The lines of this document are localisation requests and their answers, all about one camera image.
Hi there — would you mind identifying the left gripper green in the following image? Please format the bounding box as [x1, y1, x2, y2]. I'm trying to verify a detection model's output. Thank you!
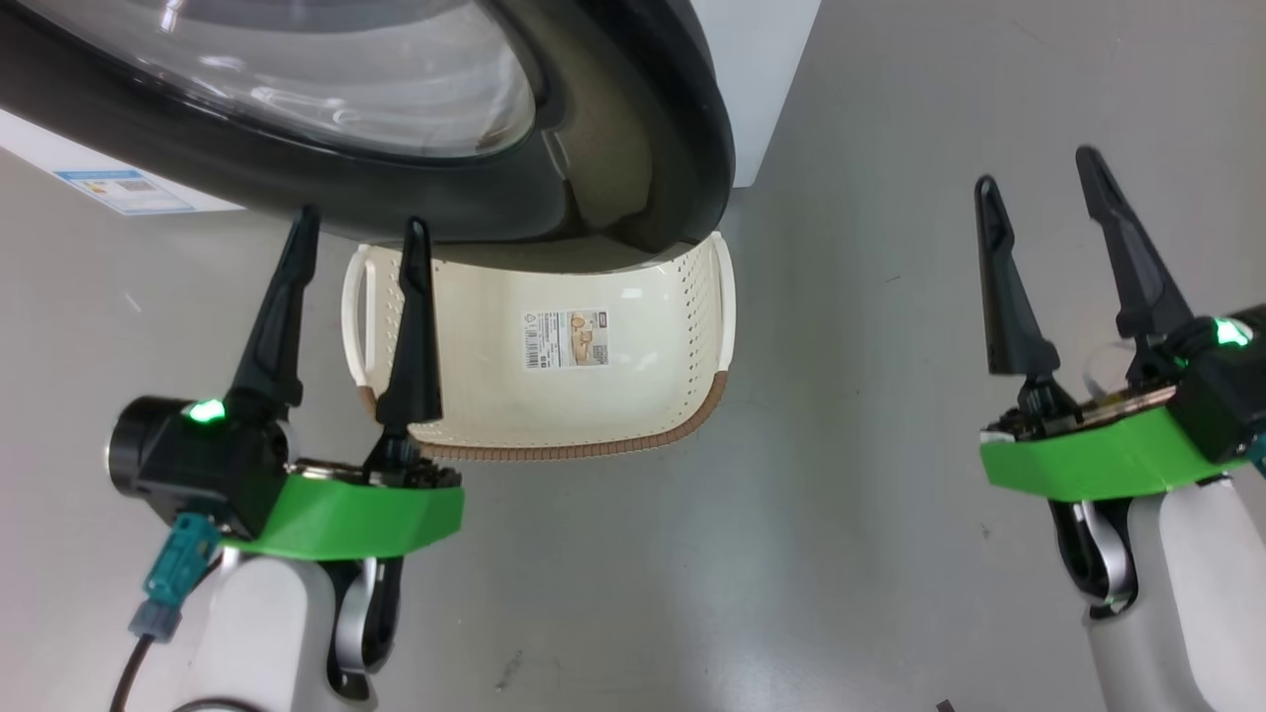
[220, 205, 466, 563]

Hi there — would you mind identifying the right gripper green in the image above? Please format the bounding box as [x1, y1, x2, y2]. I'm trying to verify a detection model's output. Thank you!
[973, 146, 1252, 503]

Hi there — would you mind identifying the black glass washing machine door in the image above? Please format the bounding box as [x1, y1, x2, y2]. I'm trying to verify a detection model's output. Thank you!
[0, 0, 738, 273]

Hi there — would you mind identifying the paper label inside basket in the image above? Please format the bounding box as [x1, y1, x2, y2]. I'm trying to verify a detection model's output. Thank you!
[521, 309, 609, 371]

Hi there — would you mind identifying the cream perforated laundry basket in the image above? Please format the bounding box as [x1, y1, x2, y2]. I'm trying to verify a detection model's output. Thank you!
[341, 232, 738, 464]

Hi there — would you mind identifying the white front-load washing machine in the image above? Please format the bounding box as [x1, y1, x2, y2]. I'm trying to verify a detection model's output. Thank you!
[0, 0, 822, 214]

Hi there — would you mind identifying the blue energy label sticker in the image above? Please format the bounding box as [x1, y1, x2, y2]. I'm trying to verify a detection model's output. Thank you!
[54, 168, 197, 217]

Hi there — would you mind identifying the teal left camera connector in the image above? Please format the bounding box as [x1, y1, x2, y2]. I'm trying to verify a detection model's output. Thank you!
[129, 512, 224, 642]

